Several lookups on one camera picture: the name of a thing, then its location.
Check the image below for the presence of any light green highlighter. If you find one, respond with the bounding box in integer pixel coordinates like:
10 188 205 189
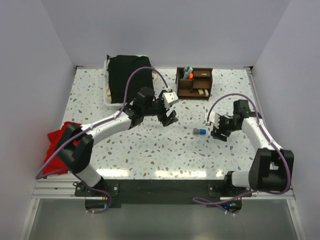
183 66 193 79

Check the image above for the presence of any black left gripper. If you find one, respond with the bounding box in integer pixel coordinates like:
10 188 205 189
142 91 178 127

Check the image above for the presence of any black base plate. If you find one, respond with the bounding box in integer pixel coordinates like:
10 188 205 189
73 179 252 211

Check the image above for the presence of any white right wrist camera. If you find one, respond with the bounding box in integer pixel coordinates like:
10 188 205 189
204 111 221 128

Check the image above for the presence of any beige long eraser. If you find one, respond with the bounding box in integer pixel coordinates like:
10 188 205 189
204 89 209 97

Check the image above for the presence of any black cloth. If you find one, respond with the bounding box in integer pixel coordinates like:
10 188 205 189
107 55 155 104

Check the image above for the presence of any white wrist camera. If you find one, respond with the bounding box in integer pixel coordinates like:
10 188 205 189
162 91 179 109
204 111 221 128

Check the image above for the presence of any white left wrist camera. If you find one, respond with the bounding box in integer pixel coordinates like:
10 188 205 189
162 91 179 109

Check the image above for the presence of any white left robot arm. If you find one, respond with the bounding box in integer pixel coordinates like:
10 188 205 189
54 87 179 196

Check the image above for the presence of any white plastic basket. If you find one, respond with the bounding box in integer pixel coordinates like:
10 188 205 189
103 53 157 111

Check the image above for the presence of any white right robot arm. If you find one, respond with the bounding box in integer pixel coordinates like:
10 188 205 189
206 99 294 197

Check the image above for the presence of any red cloth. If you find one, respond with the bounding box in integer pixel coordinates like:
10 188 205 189
42 121 81 175

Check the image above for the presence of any aluminium front rail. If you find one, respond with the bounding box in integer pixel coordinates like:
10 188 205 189
31 178 296 200

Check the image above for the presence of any brown wooden desk organizer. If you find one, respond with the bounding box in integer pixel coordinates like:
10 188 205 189
175 67 213 101

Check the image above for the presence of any blue cylindrical battery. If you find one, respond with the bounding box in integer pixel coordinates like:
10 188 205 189
198 129 207 135

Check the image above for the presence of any orange black highlighter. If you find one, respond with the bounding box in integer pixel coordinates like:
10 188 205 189
188 73 194 80

